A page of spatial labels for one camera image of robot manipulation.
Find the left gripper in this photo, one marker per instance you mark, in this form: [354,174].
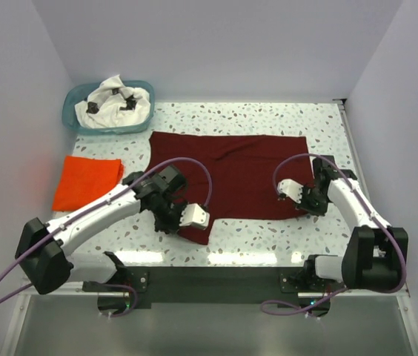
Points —
[170,217]

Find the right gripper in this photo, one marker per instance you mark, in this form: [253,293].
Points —
[309,202]

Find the dark red t-shirt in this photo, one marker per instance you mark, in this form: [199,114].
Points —
[234,173]

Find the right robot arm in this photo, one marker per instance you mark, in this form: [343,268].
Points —
[376,253]

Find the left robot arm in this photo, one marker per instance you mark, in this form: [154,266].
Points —
[46,250]

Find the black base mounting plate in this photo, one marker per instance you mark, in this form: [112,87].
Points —
[143,287]

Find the folded orange t-shirt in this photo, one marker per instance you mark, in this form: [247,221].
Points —
[84,180]

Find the white t-shirt with black print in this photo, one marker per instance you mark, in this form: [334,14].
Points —
[113,105]

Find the teal plastic basket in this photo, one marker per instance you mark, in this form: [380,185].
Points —
[80,92]

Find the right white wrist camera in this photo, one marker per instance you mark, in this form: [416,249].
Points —
[289,189]

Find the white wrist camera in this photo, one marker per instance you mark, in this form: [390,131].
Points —
[289,189]
[195,216]

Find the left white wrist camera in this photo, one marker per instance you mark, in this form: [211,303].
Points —
[195,216]

